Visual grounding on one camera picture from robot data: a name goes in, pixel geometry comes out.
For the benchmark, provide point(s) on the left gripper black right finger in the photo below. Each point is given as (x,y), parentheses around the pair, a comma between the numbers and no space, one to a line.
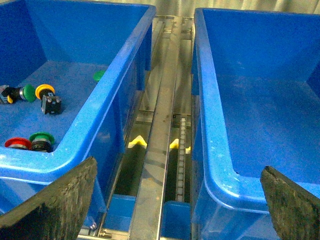
(294,211)

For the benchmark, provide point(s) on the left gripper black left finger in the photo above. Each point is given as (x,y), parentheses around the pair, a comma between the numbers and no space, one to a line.
(57,212)

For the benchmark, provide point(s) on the green push button front edge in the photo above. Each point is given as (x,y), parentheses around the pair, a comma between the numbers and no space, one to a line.
(42,141)

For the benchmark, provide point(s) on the yellow push button lying sideways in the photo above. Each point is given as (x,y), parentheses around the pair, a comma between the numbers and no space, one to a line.
(50,102)

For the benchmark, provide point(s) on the right roller track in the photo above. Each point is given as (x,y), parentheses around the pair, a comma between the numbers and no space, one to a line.
(182,192)

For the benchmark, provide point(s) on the green push button lying sideways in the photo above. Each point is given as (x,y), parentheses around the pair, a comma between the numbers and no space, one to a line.
(9,95)

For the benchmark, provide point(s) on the left blue plastic bin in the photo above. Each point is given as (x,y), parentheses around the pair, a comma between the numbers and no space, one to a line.
(63,43)

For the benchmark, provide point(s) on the blue plastic bin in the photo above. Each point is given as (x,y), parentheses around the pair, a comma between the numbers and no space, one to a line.
(63,43)
(256,83)

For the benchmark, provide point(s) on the green mushroom push button upright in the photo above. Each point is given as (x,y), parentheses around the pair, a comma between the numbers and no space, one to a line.
(98,75)

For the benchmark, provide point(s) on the middle blue plastic bin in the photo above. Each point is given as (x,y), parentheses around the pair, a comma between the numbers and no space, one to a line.
(256,83)

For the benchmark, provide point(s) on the red push button at wall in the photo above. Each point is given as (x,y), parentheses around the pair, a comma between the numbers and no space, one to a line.
(18,143)

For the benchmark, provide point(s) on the metal centre rail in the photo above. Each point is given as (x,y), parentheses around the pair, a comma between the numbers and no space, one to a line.
(147,214)

